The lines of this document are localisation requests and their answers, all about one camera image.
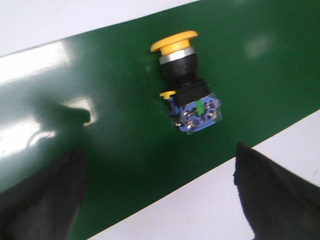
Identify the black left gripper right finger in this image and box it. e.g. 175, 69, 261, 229
233, 142, 320, 240

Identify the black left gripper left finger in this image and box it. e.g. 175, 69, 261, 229
0, 149, 88, 240

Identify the yellow mushroom push button switch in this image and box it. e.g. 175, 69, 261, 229
150, 30, 222, 134

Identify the green conveyor belt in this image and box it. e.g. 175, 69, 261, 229
0, 0, 320, 240

